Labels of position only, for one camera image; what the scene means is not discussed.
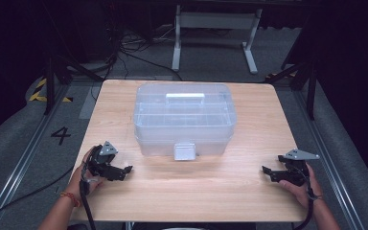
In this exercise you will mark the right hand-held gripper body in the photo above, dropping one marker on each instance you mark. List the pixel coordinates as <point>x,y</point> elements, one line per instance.
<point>295,171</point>

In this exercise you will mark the person's right hand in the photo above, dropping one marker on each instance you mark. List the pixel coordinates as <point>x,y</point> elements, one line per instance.
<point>303,191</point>

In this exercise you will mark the person's left hand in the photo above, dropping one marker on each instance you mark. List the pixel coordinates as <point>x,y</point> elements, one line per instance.
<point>78,179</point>

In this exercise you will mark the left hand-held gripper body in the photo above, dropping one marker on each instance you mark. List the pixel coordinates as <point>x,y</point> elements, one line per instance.
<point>100,166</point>

